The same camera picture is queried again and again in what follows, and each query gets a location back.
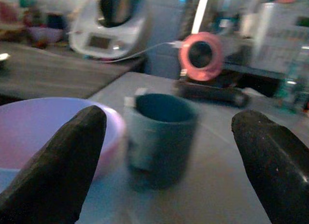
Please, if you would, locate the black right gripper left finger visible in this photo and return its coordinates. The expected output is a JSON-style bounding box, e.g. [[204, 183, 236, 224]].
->
[[0, 105, 107, 224]]

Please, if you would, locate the black flat base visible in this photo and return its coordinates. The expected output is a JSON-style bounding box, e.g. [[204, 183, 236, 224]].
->
[[175, 79, 251, 107]]

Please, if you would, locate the grey cable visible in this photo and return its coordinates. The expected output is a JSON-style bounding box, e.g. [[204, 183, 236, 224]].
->
[[106, 40, 184, 63]]

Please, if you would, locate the white kitchen food processor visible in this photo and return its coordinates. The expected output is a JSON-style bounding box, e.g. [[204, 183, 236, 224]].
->
[[68, 0, 149, 62]]

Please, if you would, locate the purple bowl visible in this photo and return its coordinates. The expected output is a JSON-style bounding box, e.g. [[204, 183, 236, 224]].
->
[[27, 25, 64, 44]]

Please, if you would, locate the pink ring-shaped roll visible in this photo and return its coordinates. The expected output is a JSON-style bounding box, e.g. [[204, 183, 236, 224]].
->
[[178, 32, 225, 81]]

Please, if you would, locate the white storage container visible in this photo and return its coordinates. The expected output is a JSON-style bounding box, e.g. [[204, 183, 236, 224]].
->
[[251, 1, 309, 74]]

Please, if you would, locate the dark blue-grey cup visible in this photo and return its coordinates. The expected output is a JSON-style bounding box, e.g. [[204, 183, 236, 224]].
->
[[123, 93, 200, 189]]

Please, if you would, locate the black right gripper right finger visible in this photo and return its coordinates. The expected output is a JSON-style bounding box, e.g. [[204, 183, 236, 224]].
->
[[231, 110, 309, 224]]

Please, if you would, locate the pale pink bowl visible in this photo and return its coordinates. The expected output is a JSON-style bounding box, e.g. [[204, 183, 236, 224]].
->
[[0, 97, 126, 181]]

